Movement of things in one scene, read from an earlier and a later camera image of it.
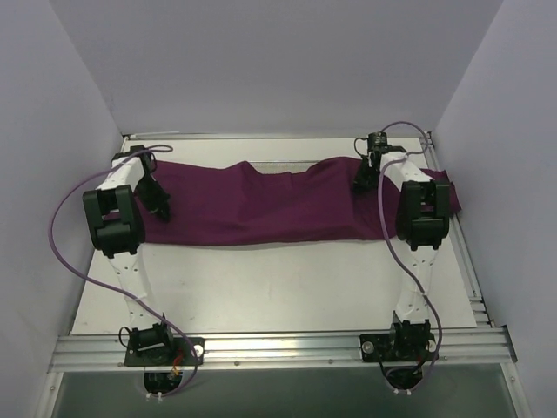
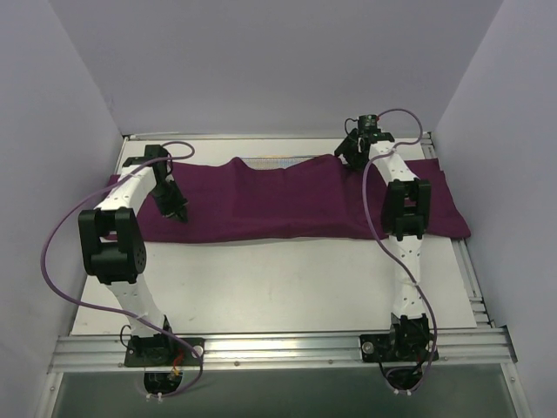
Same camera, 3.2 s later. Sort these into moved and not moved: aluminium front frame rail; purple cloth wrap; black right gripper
Moved: black right gripper
Not moved: purple cloth wrap; aluminium front frame rail
